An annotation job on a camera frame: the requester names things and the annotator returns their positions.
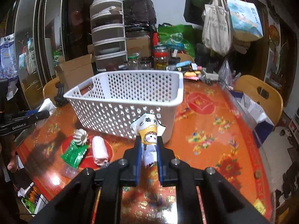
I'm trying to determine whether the pink white towel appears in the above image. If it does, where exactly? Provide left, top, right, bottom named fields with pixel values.
left=92, top=136, right=109, bottom=166

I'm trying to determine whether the red lid pickle jar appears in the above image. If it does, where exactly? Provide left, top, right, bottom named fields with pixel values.
left=154, top=46, right=169, bottom=70

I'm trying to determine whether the black storage crate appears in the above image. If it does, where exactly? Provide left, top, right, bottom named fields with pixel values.
left=123, top=0, right=157, bottom=25

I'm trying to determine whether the left wooden chair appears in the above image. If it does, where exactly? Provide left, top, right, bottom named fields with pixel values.
left=43, top=77, right=60, bottom=104

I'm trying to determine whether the green plastic snack packet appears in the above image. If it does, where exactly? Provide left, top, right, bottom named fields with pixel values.
left=61, top=140, right=88, bottom=169

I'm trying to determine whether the brown cardboard box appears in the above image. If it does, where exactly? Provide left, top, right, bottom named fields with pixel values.
left=54, top=54, right=94, bottom=91

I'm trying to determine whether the blue illustrated tote bag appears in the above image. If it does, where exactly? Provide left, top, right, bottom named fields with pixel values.
left=226, top=0, right=263, bottom=42

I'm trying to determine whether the right wooden chair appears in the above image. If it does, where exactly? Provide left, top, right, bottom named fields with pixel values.
left=234, top=75, right=283, bottom=126

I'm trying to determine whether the green shopping bag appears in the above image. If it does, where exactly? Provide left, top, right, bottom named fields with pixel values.
left=158, top=23, right=196, bottom=59

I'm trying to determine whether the far wooden chair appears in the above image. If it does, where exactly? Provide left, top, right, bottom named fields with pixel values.
left=176, top=53, right=195, bottom=63

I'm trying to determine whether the beige canvas tote bag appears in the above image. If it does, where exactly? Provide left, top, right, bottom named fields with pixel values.
left=202, top=0, right=233, bottom=57

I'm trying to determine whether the small dark lid jar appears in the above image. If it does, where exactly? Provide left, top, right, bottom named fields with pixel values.
left=140, top=58, right=151, bottom=70

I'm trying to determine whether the tiered mesh food cover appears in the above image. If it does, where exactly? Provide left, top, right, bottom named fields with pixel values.
left=90, top=0, right=127, bottom=72

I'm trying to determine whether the white perforated plastic basket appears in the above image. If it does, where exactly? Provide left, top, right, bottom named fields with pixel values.
left=64, top=70, right=184, bottom=143

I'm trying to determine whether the white ridged soft toy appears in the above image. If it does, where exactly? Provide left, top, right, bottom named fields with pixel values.
left=73, top=128, right=88, bottom=146

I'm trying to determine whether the clear plastic bag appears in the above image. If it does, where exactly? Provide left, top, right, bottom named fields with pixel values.
left=60, top=163, right=80, bottom=179

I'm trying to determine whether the white blue paper bag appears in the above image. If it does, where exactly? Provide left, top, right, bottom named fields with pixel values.
left=229, top=90, right=274, bottom=148

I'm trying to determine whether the green lid glass jar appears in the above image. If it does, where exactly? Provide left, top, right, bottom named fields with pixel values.
left=127, top=55, right=139, bottom=70

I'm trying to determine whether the wooden chair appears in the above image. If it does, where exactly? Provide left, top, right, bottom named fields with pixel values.
left=234, top=75, right=283, bottom=126
left=43, top=77, right=60, bottom=104
left=176, top=53, right=195, bottom=63

